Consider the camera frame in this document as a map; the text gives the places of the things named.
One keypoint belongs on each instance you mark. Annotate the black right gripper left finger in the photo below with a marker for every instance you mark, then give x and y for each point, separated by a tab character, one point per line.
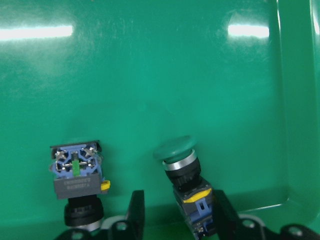
135	216

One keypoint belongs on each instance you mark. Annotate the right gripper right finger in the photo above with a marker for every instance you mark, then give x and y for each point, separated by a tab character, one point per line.
225	216

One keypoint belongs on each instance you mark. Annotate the green plastic tray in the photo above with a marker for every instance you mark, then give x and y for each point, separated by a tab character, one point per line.
241	76

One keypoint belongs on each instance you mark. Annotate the green push button switch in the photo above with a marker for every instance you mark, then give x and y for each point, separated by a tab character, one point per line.
79	179

